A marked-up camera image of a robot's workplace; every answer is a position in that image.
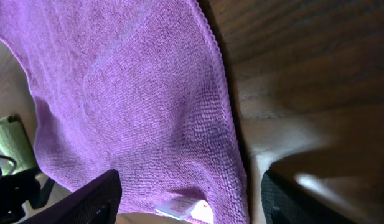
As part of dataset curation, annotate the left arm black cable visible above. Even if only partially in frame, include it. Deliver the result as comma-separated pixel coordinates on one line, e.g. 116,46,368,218
0,154,18,177

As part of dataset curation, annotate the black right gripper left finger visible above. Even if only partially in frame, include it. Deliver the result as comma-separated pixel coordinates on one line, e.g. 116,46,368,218
21,169,122,224

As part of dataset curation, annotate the purple microfiber cloth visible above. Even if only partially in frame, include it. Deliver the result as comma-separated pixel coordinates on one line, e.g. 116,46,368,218
0,0,249,223

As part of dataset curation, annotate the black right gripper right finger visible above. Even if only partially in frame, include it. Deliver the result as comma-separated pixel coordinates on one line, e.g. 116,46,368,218
261,170,354,224

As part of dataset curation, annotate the folded light green cloth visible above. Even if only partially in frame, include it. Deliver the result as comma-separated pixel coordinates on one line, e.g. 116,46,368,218
0,115,37,175

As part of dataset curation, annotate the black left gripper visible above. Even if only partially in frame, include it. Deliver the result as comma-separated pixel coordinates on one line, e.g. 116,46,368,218
0,168,55,224

